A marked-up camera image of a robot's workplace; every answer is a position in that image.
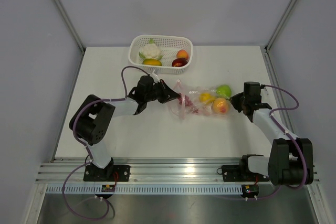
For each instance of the right aluminium frame post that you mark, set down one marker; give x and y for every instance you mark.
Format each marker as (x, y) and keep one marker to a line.
(280, 25)

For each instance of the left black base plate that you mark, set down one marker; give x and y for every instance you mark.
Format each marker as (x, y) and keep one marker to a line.
(119, 173)

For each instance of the left aluminium frame post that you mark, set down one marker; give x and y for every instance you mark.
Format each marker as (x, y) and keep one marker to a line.
(65, 17)

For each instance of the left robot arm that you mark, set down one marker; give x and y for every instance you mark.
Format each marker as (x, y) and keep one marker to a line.
(91, 122)

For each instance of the white slotted cable duct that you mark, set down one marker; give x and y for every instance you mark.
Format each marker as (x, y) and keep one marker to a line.
(148, 189)

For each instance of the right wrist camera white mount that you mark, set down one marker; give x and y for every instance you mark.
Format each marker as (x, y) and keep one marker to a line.
(264, 91)

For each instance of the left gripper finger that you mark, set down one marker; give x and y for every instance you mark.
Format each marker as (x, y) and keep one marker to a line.
(169, 96)
(164, 87)

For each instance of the white perforated plastic basket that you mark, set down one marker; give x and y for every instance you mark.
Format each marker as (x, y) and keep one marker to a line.
(169, 46)

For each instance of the clear zip top bag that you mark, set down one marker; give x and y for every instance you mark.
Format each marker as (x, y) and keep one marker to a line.
(194, 92)

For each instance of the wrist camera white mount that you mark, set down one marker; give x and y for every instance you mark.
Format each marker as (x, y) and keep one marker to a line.
(155, 77)
(264, 91)

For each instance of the white fake cauliflower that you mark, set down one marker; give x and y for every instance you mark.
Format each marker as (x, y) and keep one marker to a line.
(150, 51)

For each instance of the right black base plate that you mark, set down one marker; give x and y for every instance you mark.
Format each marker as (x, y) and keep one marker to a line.
(233, 173)

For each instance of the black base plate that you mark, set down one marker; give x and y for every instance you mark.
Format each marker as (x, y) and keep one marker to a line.
(233, 173)
(119, 173)

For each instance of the dark purple fake fruit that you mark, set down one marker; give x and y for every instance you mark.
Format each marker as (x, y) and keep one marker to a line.
(179, 62)

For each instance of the aluminium mounting rail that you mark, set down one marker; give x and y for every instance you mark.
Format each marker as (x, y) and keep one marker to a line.
(146, 170)

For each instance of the orange red fake peach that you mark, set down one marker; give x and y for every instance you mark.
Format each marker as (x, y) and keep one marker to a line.
(182, 54)

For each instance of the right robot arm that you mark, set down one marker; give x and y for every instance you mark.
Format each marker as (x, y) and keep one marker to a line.
(290, 162)

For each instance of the left small circuit board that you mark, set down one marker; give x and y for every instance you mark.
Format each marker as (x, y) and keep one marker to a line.
(108, 188)

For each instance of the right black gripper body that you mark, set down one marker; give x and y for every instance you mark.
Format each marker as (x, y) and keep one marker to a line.
(238, 100)

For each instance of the yellow green fake mango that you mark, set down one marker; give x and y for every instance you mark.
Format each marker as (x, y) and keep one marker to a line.
(151, 62)

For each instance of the orange yellow fake peach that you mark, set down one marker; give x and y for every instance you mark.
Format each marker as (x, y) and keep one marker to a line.
(220, 106)

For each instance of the red fake fruit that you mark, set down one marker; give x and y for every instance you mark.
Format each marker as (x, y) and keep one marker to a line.
(189, 105)

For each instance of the right small circuit board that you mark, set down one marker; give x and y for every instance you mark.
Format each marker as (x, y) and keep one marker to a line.
(250, 190)

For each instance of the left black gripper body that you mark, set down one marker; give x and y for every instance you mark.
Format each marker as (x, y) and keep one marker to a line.
(158, 92)

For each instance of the green fake apple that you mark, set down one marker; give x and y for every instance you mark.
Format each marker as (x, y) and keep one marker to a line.
(224, 91)

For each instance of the aluminium frame post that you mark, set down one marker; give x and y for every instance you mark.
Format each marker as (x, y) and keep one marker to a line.
(65, 17)
(280, 25)

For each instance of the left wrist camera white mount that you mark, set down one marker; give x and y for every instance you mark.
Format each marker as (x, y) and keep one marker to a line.
(155, 77)

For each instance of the yellow fake fruit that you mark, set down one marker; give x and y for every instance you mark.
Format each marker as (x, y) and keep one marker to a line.
(206, 98)

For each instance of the small circuit board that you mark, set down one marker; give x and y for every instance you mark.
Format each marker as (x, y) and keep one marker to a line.
(108, 188)
(250, 190)

